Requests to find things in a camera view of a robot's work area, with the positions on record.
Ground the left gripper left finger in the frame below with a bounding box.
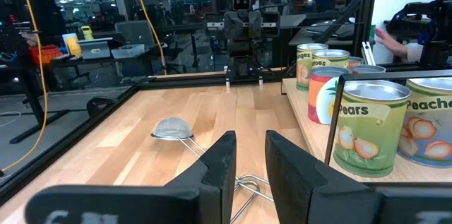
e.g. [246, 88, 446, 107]
[25, 130, 237, 224]

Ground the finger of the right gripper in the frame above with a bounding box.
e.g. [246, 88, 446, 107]
[248, 11, 264, 39]
[223, 11, 246, 40]

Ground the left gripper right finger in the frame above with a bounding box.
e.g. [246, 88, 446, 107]
[264, 130, 452, 224]

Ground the tall green oranges can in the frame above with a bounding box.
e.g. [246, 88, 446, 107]
[295, 42, 330, 93]

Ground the diced tomatoes can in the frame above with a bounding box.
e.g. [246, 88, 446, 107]
[311, 49, 351, 70]

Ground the green pears can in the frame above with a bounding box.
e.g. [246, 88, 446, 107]
[333, 79, 412, 178]

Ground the mixed fruit can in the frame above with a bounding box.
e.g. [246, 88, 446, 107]
[307, 66, 353, 126]

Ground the blue peaches can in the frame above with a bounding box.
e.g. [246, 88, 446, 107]
[395, 76, 452, 168]

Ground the silver aluminium bar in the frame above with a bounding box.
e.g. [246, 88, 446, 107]
[360, 40, 376, 66]

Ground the person's hand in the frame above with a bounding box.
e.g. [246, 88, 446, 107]
[373, 28, 410, 59]

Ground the grey laptop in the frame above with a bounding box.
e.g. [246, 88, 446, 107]
[76, 37, 114, 61]

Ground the red crate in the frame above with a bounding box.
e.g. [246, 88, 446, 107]
[28, 44, 65, 65]

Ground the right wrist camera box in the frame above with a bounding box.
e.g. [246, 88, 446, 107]
[231, 0, 254, 12]

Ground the wooden shelf with black frame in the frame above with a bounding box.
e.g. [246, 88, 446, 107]
[280, 69, 452, 187]

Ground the yellow cable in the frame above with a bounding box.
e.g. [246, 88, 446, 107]
[126, 0, 167, 76]
[0, 0, 49, 178]

